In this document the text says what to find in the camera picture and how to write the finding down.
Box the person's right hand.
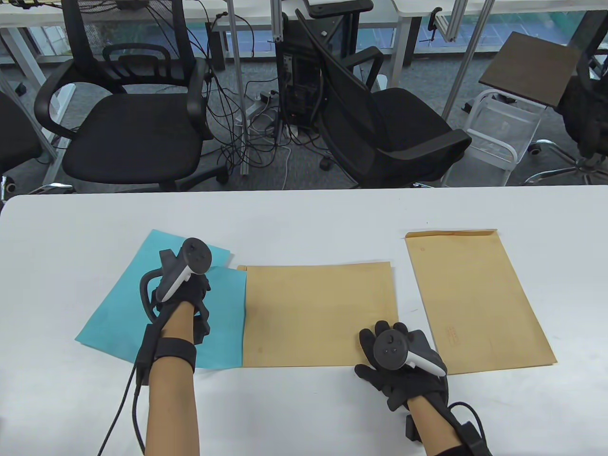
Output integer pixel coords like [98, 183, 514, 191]
[355, 321, 451, 413]

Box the person's left hand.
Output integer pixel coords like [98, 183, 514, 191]
[150, 273, 211, 320]

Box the grey hand controller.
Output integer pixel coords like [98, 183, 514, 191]
[139, 237, 213, 321]
[372, 329, 448, 378]

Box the teal paper sheet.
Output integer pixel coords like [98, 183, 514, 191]
[192, 265, 247, 370]
[75, 229, 234, 369]

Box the brown paper envelope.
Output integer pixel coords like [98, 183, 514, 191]
[405, 229, 558, 376]
[237, 261, 399, 369]

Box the person's right forearm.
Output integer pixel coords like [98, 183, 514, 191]
[406, 394, 464, 456]

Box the person's left forearm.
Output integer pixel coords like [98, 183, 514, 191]
[144, 300, 201, 456]

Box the black office chair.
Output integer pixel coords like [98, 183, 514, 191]
[34, 0, 228, 192]
[524, 47, 608, 187]
[0, 89, 75, 202]
[295, 9, 473, 190]

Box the black computer tower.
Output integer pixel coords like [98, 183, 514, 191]
[275, 19, 329, 134]

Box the white metal rack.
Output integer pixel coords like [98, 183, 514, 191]
[442, 88, 542, 187]

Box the aluminium profile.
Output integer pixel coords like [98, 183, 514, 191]
[436, 0, 470, 43]
[270, 0, 286, 43]

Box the dark brown board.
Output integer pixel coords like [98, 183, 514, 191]
[478, 31, 583, 108]

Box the black clamp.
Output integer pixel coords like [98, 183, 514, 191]
[419, 7, 443, 45]

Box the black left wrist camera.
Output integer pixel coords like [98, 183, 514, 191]
[192, 304, 211, 346]

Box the black right glove cable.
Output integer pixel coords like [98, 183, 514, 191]
[449, 402, 490, 442]

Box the black glove cable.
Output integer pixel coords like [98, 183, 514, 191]
[96, 366, 147, 456]
[449, 402, 490, 442]

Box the black left wrist strap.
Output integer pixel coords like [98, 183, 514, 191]
[135, 324, 197, 386]

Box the black wrist strap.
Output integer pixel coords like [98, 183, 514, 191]
[427, 420, 495, 456]
[135, 324, 197, 386]

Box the black right wrist strap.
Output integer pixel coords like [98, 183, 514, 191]
[427, 420, 495, 456]

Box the black left glove cable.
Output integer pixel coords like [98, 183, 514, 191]
[96, 366, 147, 456]

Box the tangle of black cables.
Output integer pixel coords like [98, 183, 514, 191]
[188, 0, 333, 180]

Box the white cable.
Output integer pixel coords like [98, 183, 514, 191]
[271, 142, 293, 190]

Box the aluminium post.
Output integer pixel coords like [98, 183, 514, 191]
[227, 0, 251, 176]
[442, 0, 495, 120]

